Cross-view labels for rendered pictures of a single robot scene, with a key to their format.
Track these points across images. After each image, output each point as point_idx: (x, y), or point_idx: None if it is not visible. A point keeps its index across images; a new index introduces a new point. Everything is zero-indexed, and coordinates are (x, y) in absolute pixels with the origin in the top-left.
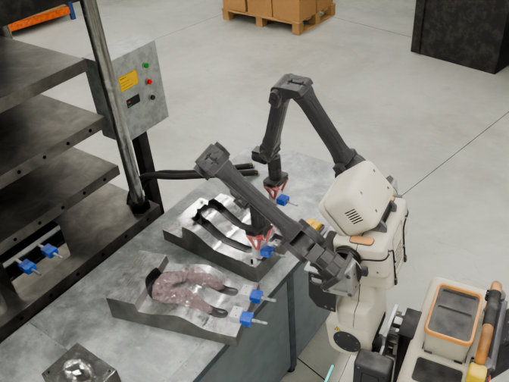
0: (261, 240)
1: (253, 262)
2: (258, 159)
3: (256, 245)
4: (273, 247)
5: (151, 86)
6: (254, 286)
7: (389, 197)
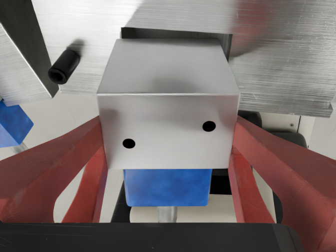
0: (225, 127)
1: (81, 62)
2: None
3: (122, 132)
4: (202, 204)
5: None
6: (23, 92)
7: None
